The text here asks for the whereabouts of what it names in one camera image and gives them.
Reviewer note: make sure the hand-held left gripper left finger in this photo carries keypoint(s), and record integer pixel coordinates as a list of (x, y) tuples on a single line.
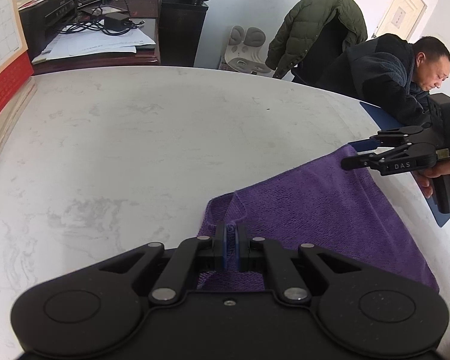
[(224, 247)]

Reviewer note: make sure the blue folder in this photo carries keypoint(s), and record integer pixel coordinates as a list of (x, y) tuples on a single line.
[(382, 116)]

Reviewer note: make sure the red book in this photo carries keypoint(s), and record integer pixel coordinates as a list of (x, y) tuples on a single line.
[(0, 146)]

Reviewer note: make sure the purple towel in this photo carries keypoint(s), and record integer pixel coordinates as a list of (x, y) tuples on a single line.
[(322, 210)]

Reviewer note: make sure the green padded jacket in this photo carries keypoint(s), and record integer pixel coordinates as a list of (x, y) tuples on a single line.
[(311, 22)]

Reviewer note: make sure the dark wooden desk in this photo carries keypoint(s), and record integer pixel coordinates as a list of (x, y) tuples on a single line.
[(150, 7)]

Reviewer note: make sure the person's right hand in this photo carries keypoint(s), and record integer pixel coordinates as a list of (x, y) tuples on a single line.
[(440, 170)]

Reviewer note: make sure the white paper sheets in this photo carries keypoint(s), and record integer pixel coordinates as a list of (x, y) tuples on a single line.
[(97, 43)]

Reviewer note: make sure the black inkjet printer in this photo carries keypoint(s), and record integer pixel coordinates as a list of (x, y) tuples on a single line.
[(45, 22)]

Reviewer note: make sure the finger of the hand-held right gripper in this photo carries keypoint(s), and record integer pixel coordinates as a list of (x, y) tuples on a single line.
[(363, 144), (356, 162)]

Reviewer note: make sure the black water dispenser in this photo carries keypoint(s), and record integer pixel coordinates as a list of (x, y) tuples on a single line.
[(180, 33)]

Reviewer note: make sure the white panelled door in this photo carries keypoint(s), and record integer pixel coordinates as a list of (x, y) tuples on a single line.
[(401, 11)]

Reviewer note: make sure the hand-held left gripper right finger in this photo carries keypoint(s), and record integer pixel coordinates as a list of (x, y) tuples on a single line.
[(240, 247)]

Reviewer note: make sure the red desk calendar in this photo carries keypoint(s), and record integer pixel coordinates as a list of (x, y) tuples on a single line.
[(0, 26)]

